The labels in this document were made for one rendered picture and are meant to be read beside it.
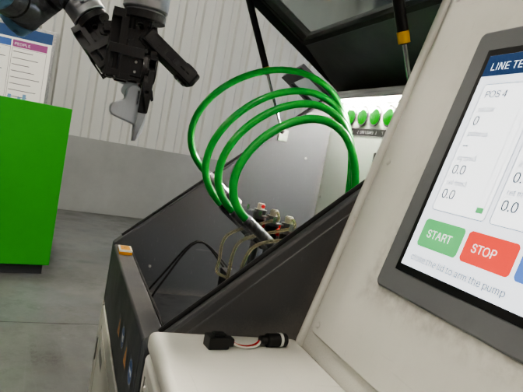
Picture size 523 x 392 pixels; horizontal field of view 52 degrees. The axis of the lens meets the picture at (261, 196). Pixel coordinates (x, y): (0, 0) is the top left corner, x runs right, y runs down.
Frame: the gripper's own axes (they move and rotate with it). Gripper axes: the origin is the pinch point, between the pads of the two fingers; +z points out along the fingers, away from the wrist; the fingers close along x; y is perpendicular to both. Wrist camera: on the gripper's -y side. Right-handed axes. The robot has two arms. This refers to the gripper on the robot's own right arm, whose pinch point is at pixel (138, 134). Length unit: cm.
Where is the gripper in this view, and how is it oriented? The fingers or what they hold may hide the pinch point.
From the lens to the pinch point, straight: 94.2
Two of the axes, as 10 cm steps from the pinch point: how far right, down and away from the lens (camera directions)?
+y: -9.3, -1.4, -3.4
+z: -1.8, 9.8, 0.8
